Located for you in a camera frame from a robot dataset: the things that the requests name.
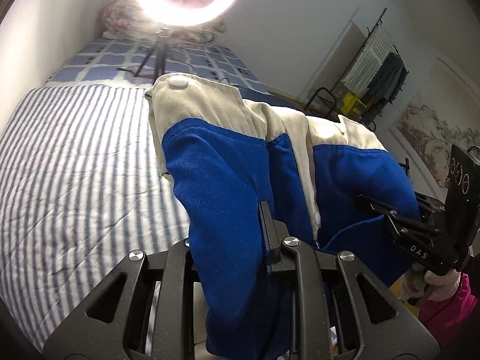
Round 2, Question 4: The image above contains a striped hanging towel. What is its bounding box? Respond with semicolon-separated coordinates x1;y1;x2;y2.
343;22;396;94

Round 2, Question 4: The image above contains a yellow box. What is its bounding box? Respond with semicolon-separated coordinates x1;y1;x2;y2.
339;92;370;119

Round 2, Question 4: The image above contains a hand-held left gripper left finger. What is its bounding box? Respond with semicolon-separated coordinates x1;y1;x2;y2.
43;238;207;360

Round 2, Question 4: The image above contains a black tripod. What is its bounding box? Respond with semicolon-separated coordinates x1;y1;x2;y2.
116;26;169;79

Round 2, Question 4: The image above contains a black metal shoe rack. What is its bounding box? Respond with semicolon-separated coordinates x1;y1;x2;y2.
303;87;377;132

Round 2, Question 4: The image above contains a person's right hand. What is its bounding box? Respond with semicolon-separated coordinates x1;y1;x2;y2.
400;262;432;302

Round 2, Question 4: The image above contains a white door frame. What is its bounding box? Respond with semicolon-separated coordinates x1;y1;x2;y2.
298;9;361;100

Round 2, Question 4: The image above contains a beige and blue jacket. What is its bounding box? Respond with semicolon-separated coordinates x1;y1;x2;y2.
144;73;422;360

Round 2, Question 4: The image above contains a black clothes rack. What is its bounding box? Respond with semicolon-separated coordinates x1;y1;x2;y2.
339;7;409;132

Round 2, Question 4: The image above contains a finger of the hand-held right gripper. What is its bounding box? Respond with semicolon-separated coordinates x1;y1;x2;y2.
354;193;443;239

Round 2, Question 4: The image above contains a floral folded quilt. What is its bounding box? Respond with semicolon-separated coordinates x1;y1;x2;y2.
98;0;227;42

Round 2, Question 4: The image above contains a blue checked bed sheet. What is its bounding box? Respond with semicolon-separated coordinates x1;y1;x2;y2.
45;35;269;94

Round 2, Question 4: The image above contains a wall poster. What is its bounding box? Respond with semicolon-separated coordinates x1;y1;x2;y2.
388;56;480;188

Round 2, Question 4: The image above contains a blue striped blanket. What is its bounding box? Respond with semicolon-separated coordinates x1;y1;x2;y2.
0;82;211;349

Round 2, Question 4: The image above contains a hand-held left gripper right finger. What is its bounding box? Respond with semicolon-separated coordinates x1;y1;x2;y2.
260;201;440;360

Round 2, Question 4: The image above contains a dark hanging garment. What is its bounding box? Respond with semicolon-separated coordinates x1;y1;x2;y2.
365;52;407;106

